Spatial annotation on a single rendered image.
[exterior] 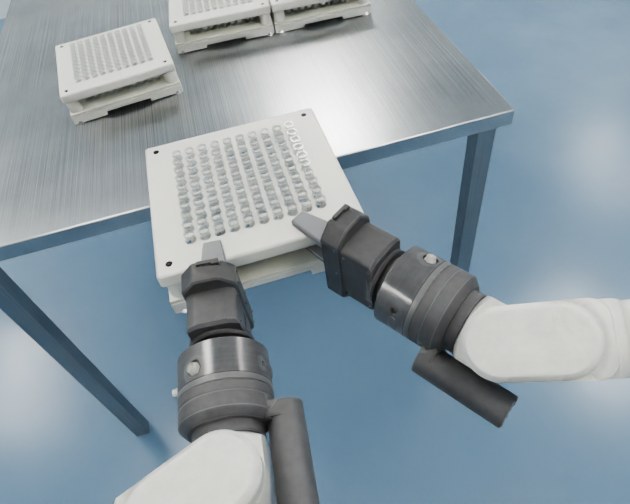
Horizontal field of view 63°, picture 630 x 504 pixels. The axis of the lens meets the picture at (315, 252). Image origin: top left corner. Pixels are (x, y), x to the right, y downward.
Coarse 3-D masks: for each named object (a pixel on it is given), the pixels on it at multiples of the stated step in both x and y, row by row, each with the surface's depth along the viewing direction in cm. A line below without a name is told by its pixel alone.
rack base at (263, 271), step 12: (288, 252) 62; (300, 252) 62; (252, 264) 62; (264, 264) 61; (276, 264) 61; (288, 264) 61; (300, 264) 61; (312, 264) 61; (240, 276) 60; (252, 276) 60; (264, 276) 60; (276, 276) 61; (288, 276) 62; (180, 300) 59
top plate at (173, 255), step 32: (256, 128) 72; (320, 128) 70; (160, 160) 69; (224, 160) 68; (320, 160) 66; (160, 192) 65; (352, 192) 61; (160, 224) 61; (224, 224) 60; (256, 224) 59; (288, 224) 59; (160, 256) 58; (192, 256) 57; (256, 256) 57
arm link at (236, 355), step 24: (192, 264) 50; (216, 264) 50; (192, 288) 49; (216, 288) 50; (240, 288) 52; (192, 312) 49; (216, 312) 48; (240, 312) 50; (192, 336) 49; (216, 336) 48; (240, 336) 49; (192, 360) 46; (216, 360) 45; (240, 360) 46; (264, 360) 48; (192, 384) 44
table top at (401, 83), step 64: (64, 0) 156; (128, 0) 150; (384, 0) 132; (0, 64) 134; (192, 64) 122; (256, 64) 119; (320, 64) 115; (384, 64) 112; (448, 64) 109; (0, 128) 114; (64, 128) 111; (128, 128) 108; (192, 128) 105; (384, 128) 98; (448, 128) 96; (0, 192) 99; (64, 192) 97; (128, 192) 95; (0, 256) 91
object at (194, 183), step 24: (240, 144) 69; (264, 144) 69; (192, 168) 66; (216, 168) 66; (264, 168) 65; (288, 168) 64; (192, 192) 63; (216, 192) 64; (240, 192) 62; (288, 192) 62; (216, 216) 61
